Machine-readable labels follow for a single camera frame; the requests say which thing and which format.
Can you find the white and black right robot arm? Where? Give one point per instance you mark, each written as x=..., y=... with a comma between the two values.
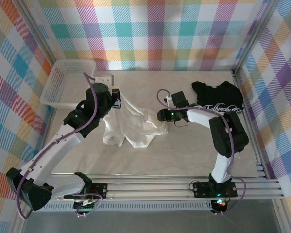
x=220, y=167

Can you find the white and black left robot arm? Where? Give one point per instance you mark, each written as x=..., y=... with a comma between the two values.
x=62, y=143

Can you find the black t-shirt with white print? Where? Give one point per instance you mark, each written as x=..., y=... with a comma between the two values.
x=220, y=97

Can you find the white plastic mesh basket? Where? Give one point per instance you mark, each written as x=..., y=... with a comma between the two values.
x=62, y=82

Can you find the right controller board with light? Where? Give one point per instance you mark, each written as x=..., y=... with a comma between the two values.
x=219, y=204

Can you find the aluminium side rail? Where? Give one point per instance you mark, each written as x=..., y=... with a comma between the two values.
x=51, y=114
x=256, y=148

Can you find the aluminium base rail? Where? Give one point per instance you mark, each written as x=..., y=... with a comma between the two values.
x=159, y=189

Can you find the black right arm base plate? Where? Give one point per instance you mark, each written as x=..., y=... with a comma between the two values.
x=201, y=189

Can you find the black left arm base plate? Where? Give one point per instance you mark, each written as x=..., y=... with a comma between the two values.
x=100, y=189

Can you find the aluminium corner post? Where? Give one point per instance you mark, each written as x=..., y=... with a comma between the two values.
x=38, y=36
x=255, y=36

